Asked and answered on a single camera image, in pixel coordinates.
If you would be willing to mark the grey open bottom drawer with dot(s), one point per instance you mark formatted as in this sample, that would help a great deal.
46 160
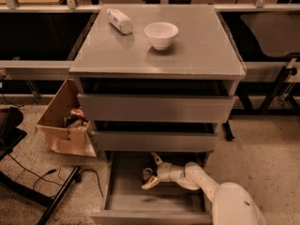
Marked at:
126 203

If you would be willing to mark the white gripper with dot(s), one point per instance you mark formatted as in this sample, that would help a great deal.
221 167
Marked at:
165 172

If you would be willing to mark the white ceramic bowl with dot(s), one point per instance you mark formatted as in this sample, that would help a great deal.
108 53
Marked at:
161 35

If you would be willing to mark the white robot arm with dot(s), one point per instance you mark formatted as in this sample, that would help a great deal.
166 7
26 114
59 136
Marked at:
231 203

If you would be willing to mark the black chair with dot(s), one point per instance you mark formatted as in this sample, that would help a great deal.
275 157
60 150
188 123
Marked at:
10 134

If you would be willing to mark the grey chair right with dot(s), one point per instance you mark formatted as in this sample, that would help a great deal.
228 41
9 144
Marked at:
278 36

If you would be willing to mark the orange soda can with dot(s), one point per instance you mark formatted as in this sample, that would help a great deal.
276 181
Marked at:
146 174

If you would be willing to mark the grey middle drawer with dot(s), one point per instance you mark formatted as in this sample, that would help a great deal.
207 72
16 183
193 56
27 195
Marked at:
154 141

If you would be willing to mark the grey top drawer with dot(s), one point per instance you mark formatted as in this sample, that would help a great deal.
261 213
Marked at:
156 108

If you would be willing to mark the snack items in box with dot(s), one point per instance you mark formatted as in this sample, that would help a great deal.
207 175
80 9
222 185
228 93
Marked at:
75 119

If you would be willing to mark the grey drawer cabinet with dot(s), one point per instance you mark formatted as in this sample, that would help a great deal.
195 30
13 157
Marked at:
201 62

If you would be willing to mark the cardboard box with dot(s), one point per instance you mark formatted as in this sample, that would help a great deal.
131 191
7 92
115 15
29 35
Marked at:
64 133

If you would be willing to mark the clear plastic bottle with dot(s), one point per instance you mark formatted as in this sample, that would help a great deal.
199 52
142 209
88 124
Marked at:
120 21

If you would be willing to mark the black chair leg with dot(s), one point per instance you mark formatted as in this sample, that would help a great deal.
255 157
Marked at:
59 196

